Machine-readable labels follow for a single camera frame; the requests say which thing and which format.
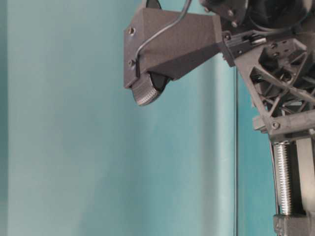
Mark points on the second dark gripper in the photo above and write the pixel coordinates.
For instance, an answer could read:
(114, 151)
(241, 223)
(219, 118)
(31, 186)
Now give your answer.
(279, 72)

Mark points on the steel threaded vise screw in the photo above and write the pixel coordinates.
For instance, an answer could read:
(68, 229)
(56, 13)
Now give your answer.
(284, 176)

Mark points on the dark grey 3D-printed vise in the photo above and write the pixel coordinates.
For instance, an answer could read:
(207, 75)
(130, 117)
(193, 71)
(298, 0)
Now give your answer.
(301, 154)

